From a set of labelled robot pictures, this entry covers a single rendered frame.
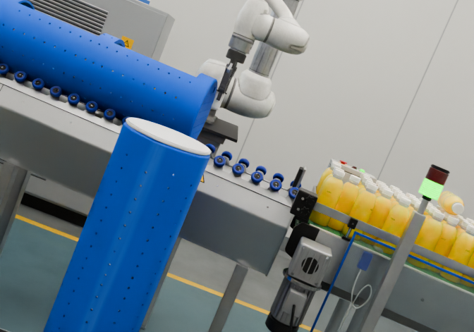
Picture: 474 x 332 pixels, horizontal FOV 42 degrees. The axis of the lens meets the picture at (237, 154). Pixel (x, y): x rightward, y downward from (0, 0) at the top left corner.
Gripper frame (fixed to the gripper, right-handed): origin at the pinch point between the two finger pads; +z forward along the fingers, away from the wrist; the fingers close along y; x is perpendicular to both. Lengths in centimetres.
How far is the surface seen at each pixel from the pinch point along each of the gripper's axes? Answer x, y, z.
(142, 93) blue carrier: 24.9, -16.1, 7.3
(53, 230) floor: 76, 112, 116
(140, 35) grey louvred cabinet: 75, 133, -10
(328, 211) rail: -53, -23, 19
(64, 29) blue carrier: 62, -12, -3
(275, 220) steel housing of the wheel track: -38, -16, 31
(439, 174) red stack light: -78, -42, -8
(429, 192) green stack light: -78, -42, -2
